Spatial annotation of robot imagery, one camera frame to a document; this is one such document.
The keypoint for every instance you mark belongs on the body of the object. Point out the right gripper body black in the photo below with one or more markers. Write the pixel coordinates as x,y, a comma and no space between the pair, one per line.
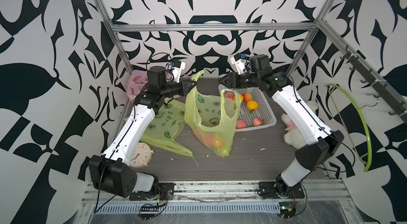
232,78

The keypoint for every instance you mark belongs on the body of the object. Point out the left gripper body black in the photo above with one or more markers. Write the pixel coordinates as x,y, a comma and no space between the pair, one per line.
185,86

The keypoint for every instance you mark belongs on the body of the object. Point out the white plastic basket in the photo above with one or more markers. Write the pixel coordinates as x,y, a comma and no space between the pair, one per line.
264,110

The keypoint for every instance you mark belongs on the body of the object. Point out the green avocado plastic bag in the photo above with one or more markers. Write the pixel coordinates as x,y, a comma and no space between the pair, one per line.
206,115

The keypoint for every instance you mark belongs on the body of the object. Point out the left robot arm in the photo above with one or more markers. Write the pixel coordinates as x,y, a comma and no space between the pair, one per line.
111,172

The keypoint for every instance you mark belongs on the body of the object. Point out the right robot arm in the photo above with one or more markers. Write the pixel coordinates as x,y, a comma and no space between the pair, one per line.
321,141

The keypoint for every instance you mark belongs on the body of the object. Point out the pink plastic bag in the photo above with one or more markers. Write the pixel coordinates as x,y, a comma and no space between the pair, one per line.
135,83

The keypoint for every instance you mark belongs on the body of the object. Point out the pink peach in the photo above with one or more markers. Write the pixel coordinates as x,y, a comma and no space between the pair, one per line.
241,124
247,97

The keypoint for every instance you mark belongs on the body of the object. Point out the pink peach front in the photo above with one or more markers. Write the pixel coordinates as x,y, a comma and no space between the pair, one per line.
241,124

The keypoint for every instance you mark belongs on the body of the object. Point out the peach back basket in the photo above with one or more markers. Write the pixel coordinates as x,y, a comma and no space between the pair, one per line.
257,121

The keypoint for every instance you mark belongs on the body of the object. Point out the yellow orange fruit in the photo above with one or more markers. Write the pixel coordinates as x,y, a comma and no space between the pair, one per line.
252,105

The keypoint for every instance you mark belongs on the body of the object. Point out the plush bunny toy pink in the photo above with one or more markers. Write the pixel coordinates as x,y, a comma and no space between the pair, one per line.
293,136

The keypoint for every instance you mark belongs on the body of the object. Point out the beige alarm clock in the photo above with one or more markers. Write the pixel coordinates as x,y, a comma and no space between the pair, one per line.
141,156

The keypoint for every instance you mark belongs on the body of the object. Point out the black hook rack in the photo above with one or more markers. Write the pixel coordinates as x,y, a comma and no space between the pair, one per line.
384,90

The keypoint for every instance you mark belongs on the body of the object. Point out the green hoop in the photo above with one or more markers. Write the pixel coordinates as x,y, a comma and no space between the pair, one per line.
367,158

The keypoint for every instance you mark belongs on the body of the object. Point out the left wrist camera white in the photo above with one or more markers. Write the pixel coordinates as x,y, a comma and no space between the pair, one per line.
176,69

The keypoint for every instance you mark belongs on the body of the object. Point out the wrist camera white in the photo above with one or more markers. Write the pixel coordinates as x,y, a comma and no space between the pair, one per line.
176,69
241,63

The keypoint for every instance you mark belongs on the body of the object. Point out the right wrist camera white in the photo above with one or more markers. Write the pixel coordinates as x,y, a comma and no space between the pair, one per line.
241,63

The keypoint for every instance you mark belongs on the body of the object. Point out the aluminium frame bar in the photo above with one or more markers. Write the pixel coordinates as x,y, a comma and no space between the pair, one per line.
213,27

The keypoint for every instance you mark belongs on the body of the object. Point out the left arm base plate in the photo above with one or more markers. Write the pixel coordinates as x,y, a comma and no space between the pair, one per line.
159,191

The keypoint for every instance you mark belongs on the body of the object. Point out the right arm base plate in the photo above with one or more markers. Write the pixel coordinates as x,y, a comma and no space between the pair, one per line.
278,190

